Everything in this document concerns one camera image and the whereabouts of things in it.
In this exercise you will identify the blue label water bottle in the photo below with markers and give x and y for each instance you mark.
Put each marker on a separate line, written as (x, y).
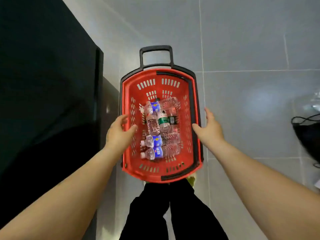
(157, 140)
(158, 152)
(155, 106)

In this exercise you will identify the red shopping basket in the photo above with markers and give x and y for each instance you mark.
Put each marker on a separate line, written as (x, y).
(125, 102)

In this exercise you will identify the person's right hand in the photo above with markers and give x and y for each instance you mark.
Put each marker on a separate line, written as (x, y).
(211, 133)

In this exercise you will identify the person's left forearm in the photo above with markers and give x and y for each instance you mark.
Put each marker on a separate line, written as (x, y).
(62, 197)

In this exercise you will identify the person's right forearm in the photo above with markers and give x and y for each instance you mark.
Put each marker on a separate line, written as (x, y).
(262, 197)

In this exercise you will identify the person's right green shoe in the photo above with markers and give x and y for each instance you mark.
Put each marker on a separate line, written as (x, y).
(192, 181)

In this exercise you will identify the red white label water bottle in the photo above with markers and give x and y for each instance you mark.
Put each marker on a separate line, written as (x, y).
(152, 124)

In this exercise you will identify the person's left hand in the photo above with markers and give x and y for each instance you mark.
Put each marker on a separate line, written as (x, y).
(117, 137)

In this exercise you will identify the green label water bottle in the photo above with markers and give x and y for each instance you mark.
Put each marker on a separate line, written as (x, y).
(172, 119)
(157, 99)
(163, 121)

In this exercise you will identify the black bag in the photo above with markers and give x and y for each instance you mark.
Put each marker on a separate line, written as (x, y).
(310, 139)

